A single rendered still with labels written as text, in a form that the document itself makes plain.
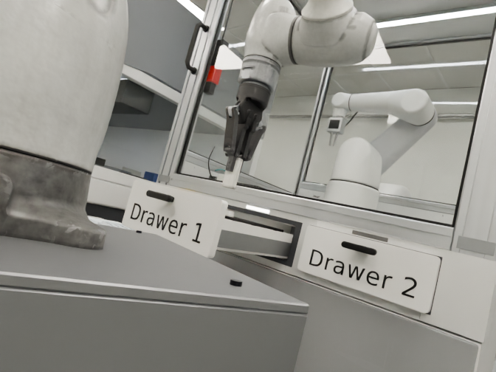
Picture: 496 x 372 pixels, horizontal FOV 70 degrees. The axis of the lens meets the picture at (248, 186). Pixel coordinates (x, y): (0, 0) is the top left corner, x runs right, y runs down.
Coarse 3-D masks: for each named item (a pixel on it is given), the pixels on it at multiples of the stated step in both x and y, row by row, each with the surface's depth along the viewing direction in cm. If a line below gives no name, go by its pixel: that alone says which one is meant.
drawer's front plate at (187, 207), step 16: (144, 192) 80; (160, 192) 77; (176, 192) 74; (128, 208) 82; (144, 208) 79; (160, 208) 76; (176, 208) 72; (192, 208) 70; (208, 208) 67; (224, 208) 66; (128, 224) 81; (144, 224) 78; (160, 224) 74; (192, 224) 69; (208, 224) 66; (176, 240) 70; (208, 240) 65; (208, 256) 65
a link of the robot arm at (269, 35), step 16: (272, 0) 80; (256, 16) 80; (272, 16) 78; (288, 16) 77; (256, 32) 79; (272, 32) 77; (288, 32) 75; (256, 48) 79; (272, 48) 78; (288, 48) 76; (288, 64) 81
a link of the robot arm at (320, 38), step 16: (320, 0) 68; (336, 0) 68; (304, 16) 71; (320, 16) 69; (336, 16) 68; (352, 16) 69; (368, 16) 70; (304, 32) 72; (320, 32) 70; (336, 32) 69; (352, 32) 69; (368, 32) 69; (304, 48) 74; (320, 48) 73; (336, 48) 71; (352, 48) 70; (368, 48) 71; (304, 64) 79; (320, 64) 76; (336, 64) 75; (352, 64) 75
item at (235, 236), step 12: (228, 228) 71; (240, 228) 73; (252, 228) 77; (264, 228) 80; (228, 240) 71; (240, 240) 74; (252, 240) 77; (264, 240) 80; (276, 240) 84; (288, 240) 89; (252, 252) 78; (264, 252) 81; (276, 252) 85; (288, 252) 89
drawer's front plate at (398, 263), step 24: (312, 240) 84; (336, 240) 81; (360, 240) 77; (336, 264) 79; (360, 264) 76; (384, 264) 73; (408, 264) 71; (432, 264) 68; (360, 288) 75; (384, 288) 72; (408, 288) 70; (432, 288) 67
